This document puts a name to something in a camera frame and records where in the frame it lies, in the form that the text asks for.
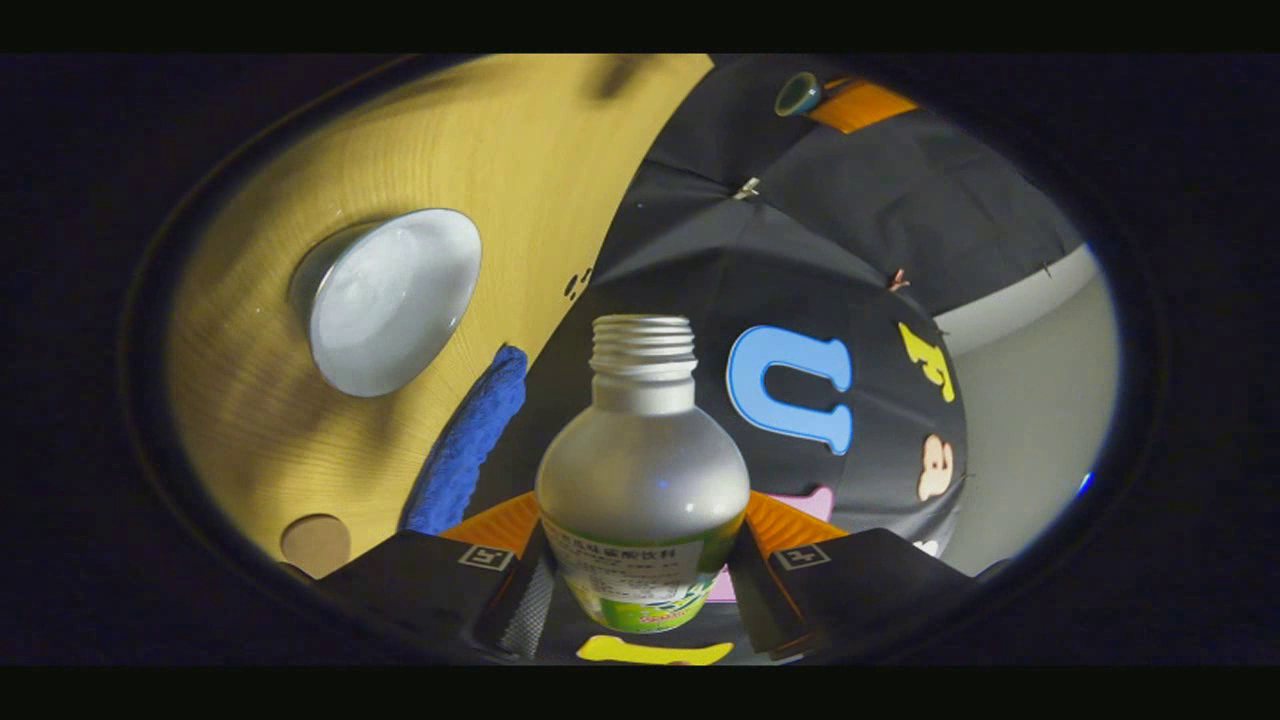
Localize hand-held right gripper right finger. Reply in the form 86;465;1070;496
727;490;977;663

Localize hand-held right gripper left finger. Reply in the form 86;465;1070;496
320;492;557;663

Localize teal teacup lid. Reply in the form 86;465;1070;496
774;71;825;119

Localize silver green water bottle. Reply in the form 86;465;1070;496
535;313;752;636

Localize round brown coaster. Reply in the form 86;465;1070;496
279;513;353;580

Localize grey-green teacup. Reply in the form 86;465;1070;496
289;207;484;400

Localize black backdrop cloth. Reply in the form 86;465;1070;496
465;55;1088;667

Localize blue towel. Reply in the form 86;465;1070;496
399;344;530;537

